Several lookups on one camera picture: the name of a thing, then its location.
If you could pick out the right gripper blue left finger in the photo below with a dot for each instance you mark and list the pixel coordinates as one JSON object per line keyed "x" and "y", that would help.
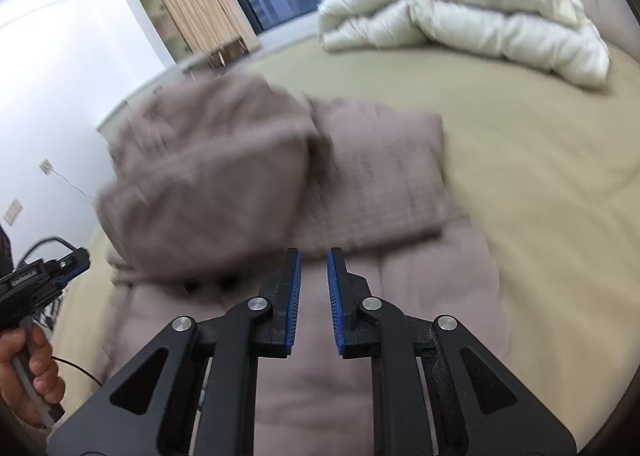
{"x": 274, "y": 333}

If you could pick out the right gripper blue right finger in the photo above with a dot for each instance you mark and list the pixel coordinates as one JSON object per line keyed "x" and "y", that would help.
{"x": 352, "y": 333}

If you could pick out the mauve puffer jacket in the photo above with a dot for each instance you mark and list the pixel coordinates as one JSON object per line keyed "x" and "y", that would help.
{"x": 217, "y": 178}

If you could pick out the left hand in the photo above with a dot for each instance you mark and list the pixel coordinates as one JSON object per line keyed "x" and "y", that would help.
{"x": 46, "y": 382}

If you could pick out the folding metal stool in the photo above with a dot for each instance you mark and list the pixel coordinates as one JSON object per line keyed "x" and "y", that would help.
{"x": 227, "y": 54}

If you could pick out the beige left curtain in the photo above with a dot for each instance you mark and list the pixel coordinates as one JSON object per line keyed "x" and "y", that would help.
{"x": 208, "y": 25}

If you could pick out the white folded duvet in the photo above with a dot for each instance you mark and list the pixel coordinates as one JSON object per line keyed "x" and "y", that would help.
{"x": 553, "y": 36}

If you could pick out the black wire chair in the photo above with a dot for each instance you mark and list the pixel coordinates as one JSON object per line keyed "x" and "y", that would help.
{"x": 51, "y": 247}

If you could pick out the beige wall switch plate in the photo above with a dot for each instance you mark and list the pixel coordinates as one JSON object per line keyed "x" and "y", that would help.
{"x": 13, "y": 212}

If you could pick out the wall socket plate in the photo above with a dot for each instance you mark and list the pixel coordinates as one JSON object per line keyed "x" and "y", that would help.
{"x": 46, "y": 166}

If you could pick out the white wall desk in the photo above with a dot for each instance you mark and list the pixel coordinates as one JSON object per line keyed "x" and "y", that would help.
{"x": 154, "y": 85}

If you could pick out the left wall shelf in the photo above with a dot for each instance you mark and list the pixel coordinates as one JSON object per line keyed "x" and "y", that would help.
{"x": 167, "y": 29}

